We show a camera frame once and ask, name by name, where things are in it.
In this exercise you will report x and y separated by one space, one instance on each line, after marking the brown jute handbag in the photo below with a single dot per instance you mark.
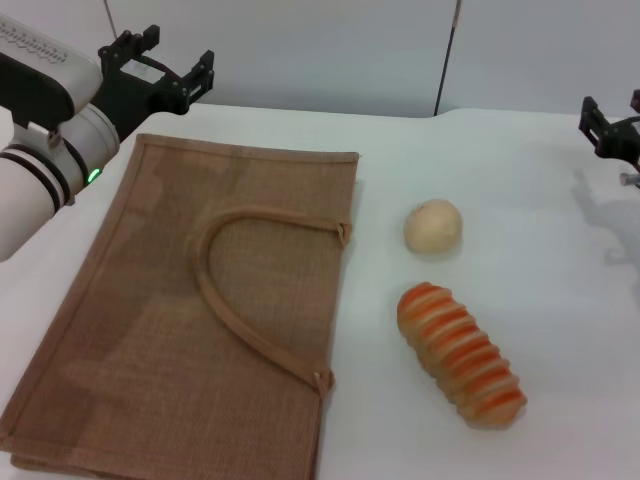
190 300

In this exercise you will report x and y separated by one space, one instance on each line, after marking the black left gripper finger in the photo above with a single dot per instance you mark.
117 50
197 80

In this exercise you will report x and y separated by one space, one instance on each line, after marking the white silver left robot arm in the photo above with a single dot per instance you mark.
40 150

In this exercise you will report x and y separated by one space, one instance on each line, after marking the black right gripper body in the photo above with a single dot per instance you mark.
622 139

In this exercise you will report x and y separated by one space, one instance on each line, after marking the round pale egg yolk pastry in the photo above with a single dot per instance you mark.
433 226

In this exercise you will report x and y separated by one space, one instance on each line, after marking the orange striped bread loaf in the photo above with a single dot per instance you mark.
457 352

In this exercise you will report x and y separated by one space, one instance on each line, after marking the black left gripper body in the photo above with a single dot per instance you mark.
130 97

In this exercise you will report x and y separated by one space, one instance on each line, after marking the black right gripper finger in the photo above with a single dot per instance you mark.
636 102
592 122

